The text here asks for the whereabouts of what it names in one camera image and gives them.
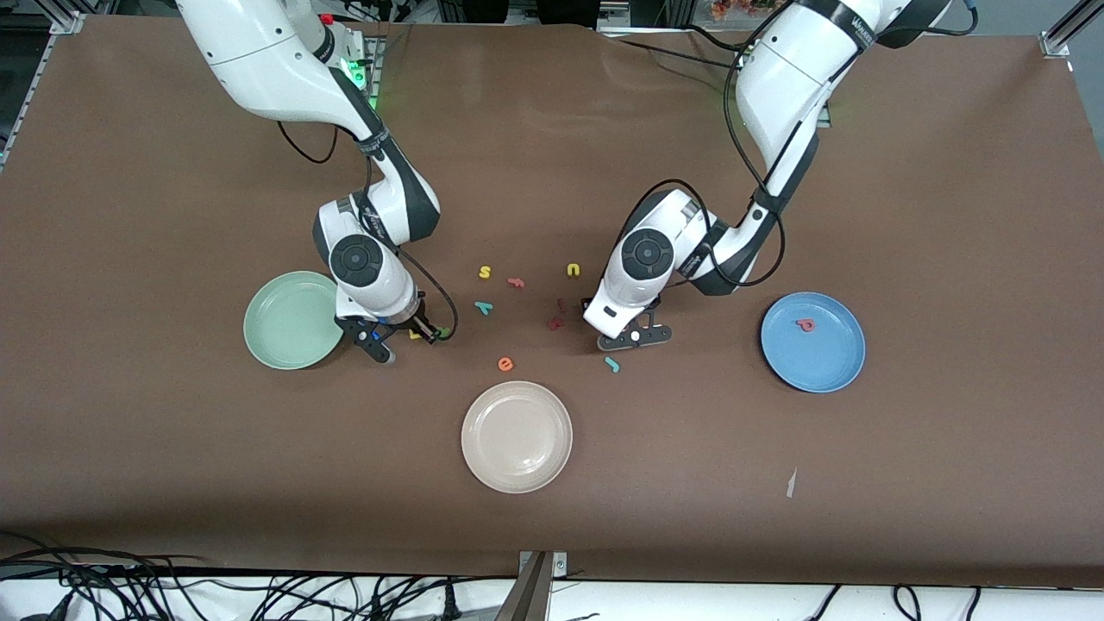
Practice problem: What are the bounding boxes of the black base power cable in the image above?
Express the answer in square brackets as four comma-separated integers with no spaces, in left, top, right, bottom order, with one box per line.
[595,24,751,80]

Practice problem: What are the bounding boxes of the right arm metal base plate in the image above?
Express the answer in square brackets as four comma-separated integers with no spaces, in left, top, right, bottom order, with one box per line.
[345,36,386,111]

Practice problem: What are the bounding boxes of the beige plate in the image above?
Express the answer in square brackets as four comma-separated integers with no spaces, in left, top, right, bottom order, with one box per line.
[461,380,574,494]

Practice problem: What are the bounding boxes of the blue plate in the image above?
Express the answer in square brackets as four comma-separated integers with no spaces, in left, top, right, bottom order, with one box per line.
[760,292,867,394]

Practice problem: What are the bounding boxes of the metal mount post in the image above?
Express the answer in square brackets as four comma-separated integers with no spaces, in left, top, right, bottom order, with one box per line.
[493,550,568,621]

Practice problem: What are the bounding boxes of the black cable tangle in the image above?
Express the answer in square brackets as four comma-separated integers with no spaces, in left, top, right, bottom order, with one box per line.
[0,530,518,621]

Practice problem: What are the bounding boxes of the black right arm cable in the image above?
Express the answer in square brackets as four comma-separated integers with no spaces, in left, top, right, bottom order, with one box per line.
[276,121,460,343]

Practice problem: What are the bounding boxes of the green plate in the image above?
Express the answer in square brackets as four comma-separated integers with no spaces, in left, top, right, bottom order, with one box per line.
[243,271,349,371]

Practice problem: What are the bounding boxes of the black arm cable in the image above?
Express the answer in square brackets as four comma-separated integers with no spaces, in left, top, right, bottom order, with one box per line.
[617,0,980,290]
[276,121,460,343]

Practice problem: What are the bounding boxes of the orange artificial flowers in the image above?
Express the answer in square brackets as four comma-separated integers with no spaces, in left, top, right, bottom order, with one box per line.
[712,0,790,22]

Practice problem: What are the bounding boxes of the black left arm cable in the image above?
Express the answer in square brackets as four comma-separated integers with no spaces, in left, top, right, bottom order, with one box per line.
[617,0,980,290]

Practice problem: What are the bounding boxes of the aluminium frame profile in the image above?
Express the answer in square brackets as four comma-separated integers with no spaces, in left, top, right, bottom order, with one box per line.
[1039,0,1104,60]

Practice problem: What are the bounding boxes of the brown table cover sheet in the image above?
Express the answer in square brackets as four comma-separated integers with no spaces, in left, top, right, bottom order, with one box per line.
[0,17,1104,589]

